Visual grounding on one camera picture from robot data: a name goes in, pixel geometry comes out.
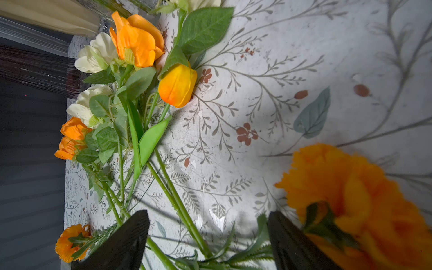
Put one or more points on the purple glass vase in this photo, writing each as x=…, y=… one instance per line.
x=52, y=73

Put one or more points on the yellow ruffled vase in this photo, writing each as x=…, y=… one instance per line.
x=68, y=17

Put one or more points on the orange flower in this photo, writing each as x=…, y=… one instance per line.
x=391, y=232
x=68, y=251

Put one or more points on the clear glass vase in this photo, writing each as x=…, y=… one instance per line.
x=104, y=8

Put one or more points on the orange yellow rose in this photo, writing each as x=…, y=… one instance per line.
x=137, y=40

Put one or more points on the orange tulip bud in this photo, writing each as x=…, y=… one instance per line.
x=175, y=89

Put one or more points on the orange flower right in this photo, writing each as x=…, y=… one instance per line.
x=391, y=232

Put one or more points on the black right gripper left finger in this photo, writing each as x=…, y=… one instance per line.
x=123, y=250

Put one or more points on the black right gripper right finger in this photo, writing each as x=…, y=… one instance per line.
x=292, y=249

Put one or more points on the orange flower lower left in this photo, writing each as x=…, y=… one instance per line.
x=68, y=251

